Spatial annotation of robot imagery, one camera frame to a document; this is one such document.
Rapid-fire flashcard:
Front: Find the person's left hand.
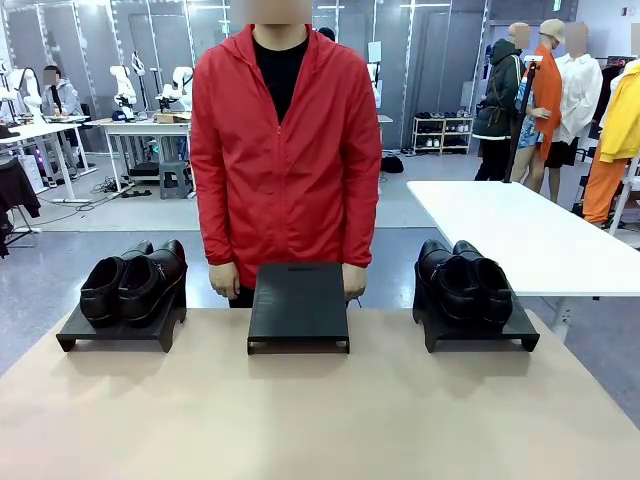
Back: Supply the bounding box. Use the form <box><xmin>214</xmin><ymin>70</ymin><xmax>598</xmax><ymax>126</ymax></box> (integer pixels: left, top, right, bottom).
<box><xmin>343</xmin><ymin>264</ymin><xmax>369</xmax><ymax>301</ymax></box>

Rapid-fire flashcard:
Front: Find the mannequin in yellow orange clothes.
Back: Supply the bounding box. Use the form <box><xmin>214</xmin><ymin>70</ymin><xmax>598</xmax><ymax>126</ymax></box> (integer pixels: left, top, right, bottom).
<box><xmin>581</xmin><ymin>58</ymin><xmax>640</xmax><ymax>227</ymax></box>

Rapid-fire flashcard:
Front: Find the person in grey hoodie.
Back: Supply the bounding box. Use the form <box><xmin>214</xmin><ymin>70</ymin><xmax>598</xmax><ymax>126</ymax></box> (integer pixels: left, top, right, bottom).
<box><xmin>41</xmin><ymin>64</ymin><xmax>85</xmax><ymax>120</ymax></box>

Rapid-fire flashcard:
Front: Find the person's right forearm red sleeve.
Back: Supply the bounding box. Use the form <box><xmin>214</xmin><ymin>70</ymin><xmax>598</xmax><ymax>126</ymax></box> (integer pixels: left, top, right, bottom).
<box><xmin>196</xmin><ymin>187</ymin><xmax>240</xmax><ymax>267</ymax></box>

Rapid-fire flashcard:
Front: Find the black shoe stand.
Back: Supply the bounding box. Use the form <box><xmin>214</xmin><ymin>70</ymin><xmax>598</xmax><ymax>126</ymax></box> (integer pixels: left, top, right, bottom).
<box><xmin>412</xmin><ymin>277</ymin><xmax>543</xmax><ymax>355</ymax></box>
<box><xmin>55</xmin><ymin>267</ymin><xmax>189</xmax><ymax>354</ymax></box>
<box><xmin>246</xmin><ymin>261</ymin><xmax>351</xmax><ymax>357</ymax></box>

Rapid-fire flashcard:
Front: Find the mannequin with orange shawl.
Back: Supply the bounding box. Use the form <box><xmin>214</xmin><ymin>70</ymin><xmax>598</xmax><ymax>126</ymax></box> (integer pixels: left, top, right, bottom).
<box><xmin>509</xmin><ymin>18</ymin><xmax>567</xmax><ymax>204</ymax></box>

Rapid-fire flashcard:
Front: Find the white background work table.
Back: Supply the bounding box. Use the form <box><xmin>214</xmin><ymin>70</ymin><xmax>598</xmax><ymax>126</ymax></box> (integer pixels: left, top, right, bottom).
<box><xmin>0</xmin><ymin>118</ymin><xmax>100</xmax><ymax>202</ymax></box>
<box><xmin>83</xmin><ymin>116</ymin><xmax>194</xmax><ymax>195</ymax></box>

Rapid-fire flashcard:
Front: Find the mannequin in dark green jacket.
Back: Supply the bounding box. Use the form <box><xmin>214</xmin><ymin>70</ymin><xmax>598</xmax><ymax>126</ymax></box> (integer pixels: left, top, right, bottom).
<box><xmin>471</xmin><ymin>21</ymin><xmax>532</xmax><ymax>182</ymax></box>

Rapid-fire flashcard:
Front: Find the black leather shoe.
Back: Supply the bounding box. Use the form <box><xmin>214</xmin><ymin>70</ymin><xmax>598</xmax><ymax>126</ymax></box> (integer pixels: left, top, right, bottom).
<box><xmin>79</xmin><ymin>239</ymin><xmax>154</xmax><ymax>330</ymax></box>
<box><xmin>451</xmin><ymin>239</ymin><xmax>514</xmax><ymax>332</ymax></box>
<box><xmin>416</xmin><ymin>238</ymin><xmax>471</xmax><ymax>327</ymax></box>
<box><xmin>118</xmin><ymin>238</ymin><xmax>189</xmax><ymax>329</ymax></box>

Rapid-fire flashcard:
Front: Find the person in red jacket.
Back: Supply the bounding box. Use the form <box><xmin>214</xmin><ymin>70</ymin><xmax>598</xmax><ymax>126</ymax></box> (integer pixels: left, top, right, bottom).
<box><xmin>188</xmin><ymin>0</ymin><xmax>384</xmax><ymax>309</ymax></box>

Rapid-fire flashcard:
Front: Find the grey step stool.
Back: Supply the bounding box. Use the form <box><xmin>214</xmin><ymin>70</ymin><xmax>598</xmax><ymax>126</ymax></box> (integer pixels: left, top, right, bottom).
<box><xmin>159</xmin><ymin>160</ymin><xmax>194</xmax><ymax>202</ymax></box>

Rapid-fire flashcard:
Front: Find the large white table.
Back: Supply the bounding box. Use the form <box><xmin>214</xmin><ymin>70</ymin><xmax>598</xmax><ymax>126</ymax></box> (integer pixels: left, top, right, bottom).
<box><xmin>405</xmin><ymin>179</ymin><xmax>640</xmax><ymax>344</ymax></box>

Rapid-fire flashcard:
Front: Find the person's left forearm red sleeve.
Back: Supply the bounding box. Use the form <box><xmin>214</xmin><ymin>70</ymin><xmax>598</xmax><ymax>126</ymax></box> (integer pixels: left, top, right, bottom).
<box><xmin>343</xmin><ymin>192</ymin><xmax>380</xmax><ymax>270</ymax></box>

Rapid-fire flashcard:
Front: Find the person's right hand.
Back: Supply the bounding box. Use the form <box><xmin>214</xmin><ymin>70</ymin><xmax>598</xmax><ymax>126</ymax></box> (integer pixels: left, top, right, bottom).
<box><xmin>208</xmin><ymin>262</ymin><xmax>243</xmax><ymax>298</ymax></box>

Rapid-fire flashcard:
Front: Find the wooden shoe rack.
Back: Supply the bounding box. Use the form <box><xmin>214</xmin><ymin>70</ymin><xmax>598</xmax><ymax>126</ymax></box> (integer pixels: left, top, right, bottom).
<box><xmin>411</xmin><ymin>114</ymin><xmax>475</xmax><ymax>156</ymax></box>

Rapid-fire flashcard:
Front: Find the black jacket on chair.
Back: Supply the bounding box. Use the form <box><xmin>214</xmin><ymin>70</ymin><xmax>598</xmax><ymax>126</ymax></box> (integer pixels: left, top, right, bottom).
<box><xmin>0</xmin><ymin>156</ymin><xmax>42</xmax><ymax>259</ymax></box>

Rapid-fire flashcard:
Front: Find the mannequin in white shirt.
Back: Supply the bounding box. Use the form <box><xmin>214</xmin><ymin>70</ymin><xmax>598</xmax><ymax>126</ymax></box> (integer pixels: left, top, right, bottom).
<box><xmin>543</xmin><ymin>23</ymin><xmax>605</xmax><ymax>172</ymax></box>

